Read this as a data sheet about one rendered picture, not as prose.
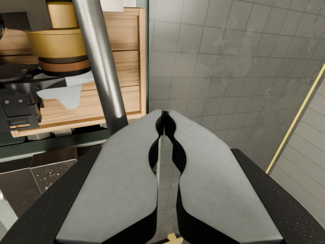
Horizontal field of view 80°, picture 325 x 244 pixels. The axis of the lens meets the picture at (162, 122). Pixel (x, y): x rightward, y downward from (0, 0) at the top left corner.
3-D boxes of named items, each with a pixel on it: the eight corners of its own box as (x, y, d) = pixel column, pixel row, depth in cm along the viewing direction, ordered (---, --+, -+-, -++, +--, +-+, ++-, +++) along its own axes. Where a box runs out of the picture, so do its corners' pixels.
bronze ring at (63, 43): (2, 1, 21) (29, 82, 26) (92, 4, 24) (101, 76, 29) (20, -1, 28) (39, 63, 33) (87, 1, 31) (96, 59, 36)
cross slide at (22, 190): (-4, 162, 51) (-9, 175, 47) (153, 133, 64) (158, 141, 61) (21, 205, 61) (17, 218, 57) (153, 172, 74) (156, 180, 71)
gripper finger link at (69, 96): (101, 101, 36) (43, 107, 33) (97, 68, 32) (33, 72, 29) (103, 109, 33) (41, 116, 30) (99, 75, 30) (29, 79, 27)
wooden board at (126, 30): (-40, 2, 38) (-50, 3, 35) (140, 7, 49) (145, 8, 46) (16, 129, 54) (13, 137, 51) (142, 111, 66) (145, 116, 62)
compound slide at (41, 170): (33, 154, 48) (29, 168, 44) (76, 145, 52) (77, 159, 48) (54, 205, 59) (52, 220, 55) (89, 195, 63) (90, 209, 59)
